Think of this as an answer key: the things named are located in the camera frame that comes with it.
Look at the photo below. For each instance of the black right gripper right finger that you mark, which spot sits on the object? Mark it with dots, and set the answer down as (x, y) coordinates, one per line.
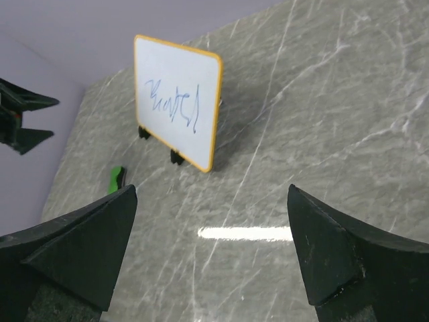
(353, 271)

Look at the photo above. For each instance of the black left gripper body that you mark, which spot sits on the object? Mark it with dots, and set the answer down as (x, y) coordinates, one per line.
(11, 118)

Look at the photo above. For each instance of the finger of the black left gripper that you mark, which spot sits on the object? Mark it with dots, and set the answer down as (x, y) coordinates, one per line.
(23, 140)
(33, 100)

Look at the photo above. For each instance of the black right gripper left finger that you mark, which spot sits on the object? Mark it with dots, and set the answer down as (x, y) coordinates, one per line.
(66, 269)

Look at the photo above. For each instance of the green whiteboard eraser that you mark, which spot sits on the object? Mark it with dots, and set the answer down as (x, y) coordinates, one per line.
(117, 179)

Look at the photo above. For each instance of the yellow framed whiteboard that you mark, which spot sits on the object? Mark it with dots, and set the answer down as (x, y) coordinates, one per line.
(177, 98)

